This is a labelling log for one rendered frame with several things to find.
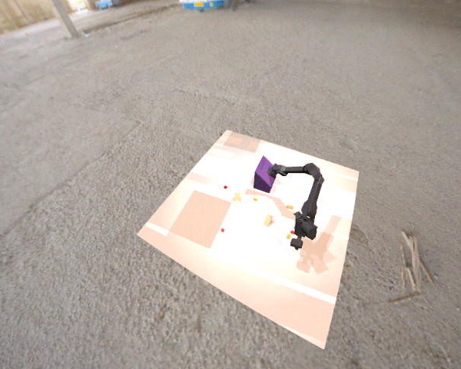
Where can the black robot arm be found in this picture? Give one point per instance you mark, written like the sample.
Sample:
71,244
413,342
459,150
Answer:
309,207

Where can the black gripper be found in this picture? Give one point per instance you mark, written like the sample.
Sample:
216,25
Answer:
297,243

